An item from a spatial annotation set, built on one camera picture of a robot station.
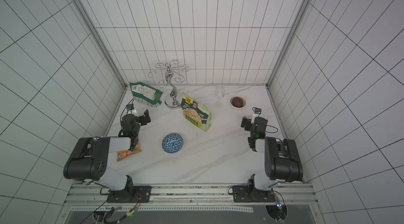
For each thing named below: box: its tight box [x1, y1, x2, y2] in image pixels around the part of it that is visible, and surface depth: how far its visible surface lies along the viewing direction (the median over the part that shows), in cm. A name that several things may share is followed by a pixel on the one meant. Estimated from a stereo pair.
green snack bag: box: [129, 82, 164, 107], surface depth 103 cm
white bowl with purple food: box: [229, 95, 247, 109], surface depth 105 cm
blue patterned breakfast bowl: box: [162, 133, 184, 154], surface depth 89 cm
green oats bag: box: [180, 92, 212, 132], surface depth 90 cm
